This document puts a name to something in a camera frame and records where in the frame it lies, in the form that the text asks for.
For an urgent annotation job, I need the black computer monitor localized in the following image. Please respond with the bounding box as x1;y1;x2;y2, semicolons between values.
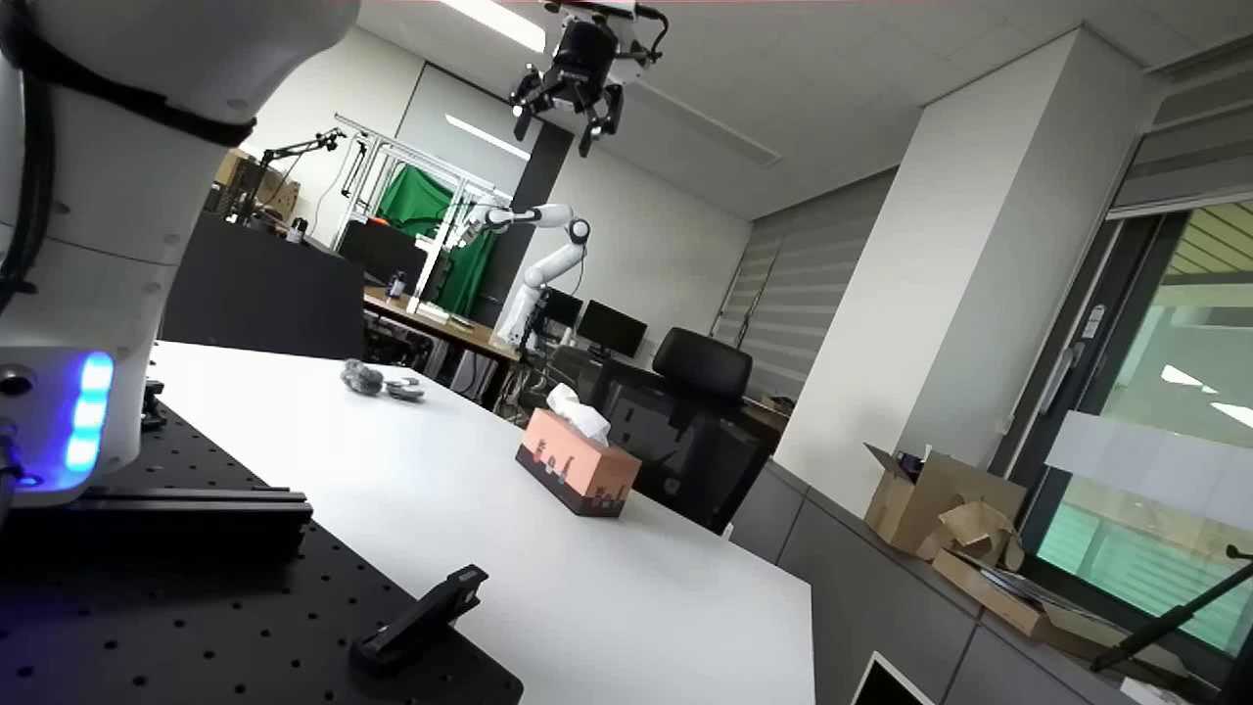
574;300;644;355

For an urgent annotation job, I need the wooden desk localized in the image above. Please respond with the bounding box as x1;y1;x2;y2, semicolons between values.
365;290;520;366

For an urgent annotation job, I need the pink tissue box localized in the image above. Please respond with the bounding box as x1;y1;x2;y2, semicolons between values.
515;411;639;517

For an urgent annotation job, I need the white main robot arm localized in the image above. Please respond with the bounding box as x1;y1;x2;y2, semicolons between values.
0;0;359;510

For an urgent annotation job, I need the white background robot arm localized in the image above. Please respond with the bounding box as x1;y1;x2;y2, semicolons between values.
481;0;634;350

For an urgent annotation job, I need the grey steel scrubber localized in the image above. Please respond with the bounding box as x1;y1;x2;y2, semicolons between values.
342;360;421;402

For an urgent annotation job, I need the white tissue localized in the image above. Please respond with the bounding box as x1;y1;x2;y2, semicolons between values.
545;383;610;444

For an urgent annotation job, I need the green cloth backdrop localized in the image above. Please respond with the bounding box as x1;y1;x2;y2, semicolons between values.
377;162;502;321

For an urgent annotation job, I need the black office chair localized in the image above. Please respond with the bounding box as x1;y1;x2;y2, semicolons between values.
595;329;755;531

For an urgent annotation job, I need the black partition panel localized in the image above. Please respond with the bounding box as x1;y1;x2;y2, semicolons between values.
159;217;365;360

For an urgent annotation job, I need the black clamp on plate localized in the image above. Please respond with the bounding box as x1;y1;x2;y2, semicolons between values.
347;564;488;675

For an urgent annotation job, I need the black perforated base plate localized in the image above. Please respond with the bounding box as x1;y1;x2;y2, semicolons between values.
0;416;520;705

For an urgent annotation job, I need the black camera tripod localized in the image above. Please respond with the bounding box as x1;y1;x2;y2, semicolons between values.
1089;543;1253;675

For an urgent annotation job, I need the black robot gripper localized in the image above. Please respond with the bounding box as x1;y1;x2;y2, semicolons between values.
507;12;621;151

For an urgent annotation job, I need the open cardboard box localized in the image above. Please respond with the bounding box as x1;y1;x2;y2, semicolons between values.
866;447;1026;564

